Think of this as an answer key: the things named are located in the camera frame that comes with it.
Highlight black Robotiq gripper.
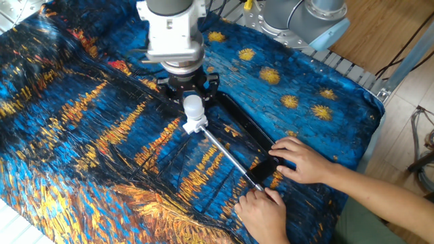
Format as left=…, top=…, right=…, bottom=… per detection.
left=156, top=69, right=220, bottom=104

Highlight white light bulb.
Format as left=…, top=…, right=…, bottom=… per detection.
left=182, top=94, right=205, bottom=121

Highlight black C-clamp with silver screw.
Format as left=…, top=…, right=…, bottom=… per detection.
left=199, top=91, right=285, bottom=192

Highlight person's right forearm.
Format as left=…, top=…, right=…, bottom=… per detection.
left=323, top=162, right=434, bottom=242

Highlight person's right hand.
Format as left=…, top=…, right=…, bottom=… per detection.
left=268, top=136, right=336, bottom=185

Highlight person's left hand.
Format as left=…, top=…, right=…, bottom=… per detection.
left=233, top=187, right=292, bottom=244

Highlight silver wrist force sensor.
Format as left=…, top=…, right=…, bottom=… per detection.
left=161, top=56, right=206, bottom=76

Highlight white vented wrist housing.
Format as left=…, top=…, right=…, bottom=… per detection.
left=136, top=0, right=208, bottom=64

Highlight starry night painting tablecloth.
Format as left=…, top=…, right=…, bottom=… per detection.
left=0, top=0, right=386, bottom=244

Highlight green trousers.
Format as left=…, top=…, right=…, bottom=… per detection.
left=334, top=196, right=408, bottom=244

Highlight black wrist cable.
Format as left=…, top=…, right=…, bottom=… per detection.
left=124, top=0, right=238, bottom=77

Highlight black floor cable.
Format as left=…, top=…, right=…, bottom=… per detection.
left=374, top=9, right=434, bottom=82

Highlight aluminium frame bar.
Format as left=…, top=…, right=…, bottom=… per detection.
left=369, top=20, right=434, bottom=106

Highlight grey hose bundle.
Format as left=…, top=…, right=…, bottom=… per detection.
left=408, top=104, right=434, bottom=194

